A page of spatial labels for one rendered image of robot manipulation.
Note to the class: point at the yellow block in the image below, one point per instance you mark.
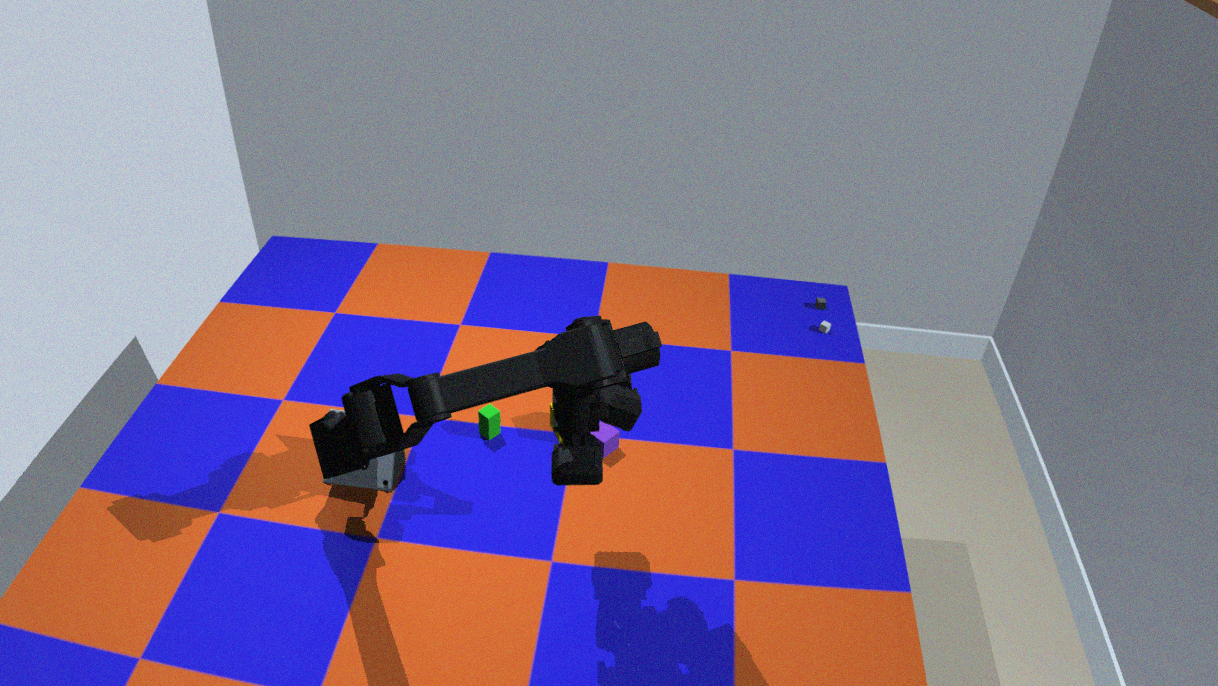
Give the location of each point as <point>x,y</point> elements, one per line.
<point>551,424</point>

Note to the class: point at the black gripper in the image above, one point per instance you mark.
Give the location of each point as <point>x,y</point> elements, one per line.
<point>578,459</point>

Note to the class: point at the purple cube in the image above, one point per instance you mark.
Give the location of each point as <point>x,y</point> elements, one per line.
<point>608,437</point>

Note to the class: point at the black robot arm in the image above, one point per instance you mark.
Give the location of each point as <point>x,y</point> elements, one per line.
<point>588,356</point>

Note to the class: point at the green block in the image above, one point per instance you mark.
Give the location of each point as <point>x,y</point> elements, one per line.
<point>489,434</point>
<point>489,416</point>

